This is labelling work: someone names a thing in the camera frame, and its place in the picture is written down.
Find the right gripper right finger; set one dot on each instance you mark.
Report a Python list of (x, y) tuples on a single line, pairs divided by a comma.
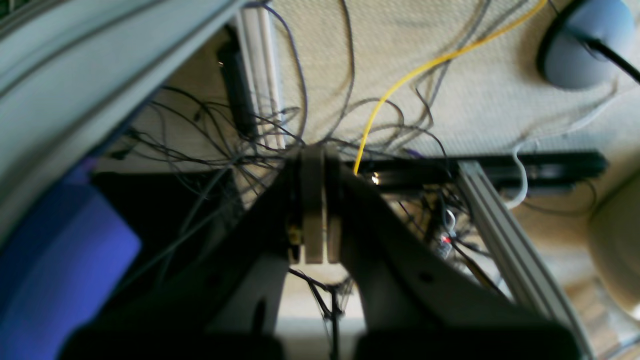
[(416, 305)]

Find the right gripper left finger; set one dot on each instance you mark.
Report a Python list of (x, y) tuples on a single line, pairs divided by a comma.
[(225, 306)]

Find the purple blue object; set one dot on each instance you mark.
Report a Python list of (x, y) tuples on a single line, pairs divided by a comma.
[(60, 266)]

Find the black power strip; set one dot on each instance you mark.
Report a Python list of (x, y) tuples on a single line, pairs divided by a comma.
[(233, 73)]

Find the blue round stand base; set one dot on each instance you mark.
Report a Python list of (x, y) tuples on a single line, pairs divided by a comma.
[(587, 44)]

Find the aluminium frame leg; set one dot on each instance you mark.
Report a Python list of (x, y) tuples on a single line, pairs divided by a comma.
[(530, 282)]

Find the aluminium extrusion rail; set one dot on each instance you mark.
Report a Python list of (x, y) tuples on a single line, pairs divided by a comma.
[(256, 36)]

